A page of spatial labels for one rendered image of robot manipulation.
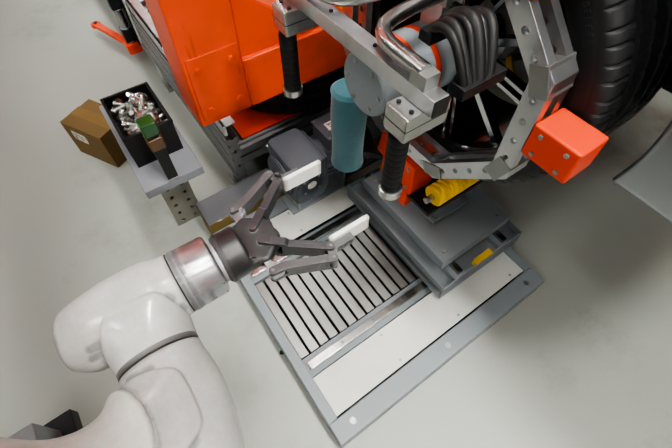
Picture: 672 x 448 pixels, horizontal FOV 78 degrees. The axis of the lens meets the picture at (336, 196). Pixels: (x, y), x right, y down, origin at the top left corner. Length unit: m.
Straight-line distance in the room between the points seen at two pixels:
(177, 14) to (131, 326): 0.72
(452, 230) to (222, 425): 1.01
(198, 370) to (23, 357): 1.21
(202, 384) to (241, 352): 0.91
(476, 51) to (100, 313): 0.59
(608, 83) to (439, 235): 0.75
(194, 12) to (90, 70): 1.58
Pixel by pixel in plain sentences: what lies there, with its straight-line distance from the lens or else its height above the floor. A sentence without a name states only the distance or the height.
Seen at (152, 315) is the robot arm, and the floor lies 0.87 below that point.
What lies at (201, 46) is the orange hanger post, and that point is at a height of 0.76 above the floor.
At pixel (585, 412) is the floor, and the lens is 1.56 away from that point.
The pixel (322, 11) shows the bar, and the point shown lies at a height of 0.98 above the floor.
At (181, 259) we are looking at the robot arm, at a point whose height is 0.87.
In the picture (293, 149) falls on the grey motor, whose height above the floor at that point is 0.41.
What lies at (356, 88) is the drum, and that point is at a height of 0.83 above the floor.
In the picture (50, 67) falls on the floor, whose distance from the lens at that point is 2.74.
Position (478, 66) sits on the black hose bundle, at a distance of 0.65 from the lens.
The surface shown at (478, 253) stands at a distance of 1.46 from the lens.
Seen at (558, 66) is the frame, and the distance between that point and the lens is 0.73.
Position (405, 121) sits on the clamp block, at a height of 0.95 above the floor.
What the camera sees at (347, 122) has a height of 0.67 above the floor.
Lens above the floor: 1.36
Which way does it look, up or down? 53 degrees down
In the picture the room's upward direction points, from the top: straight up
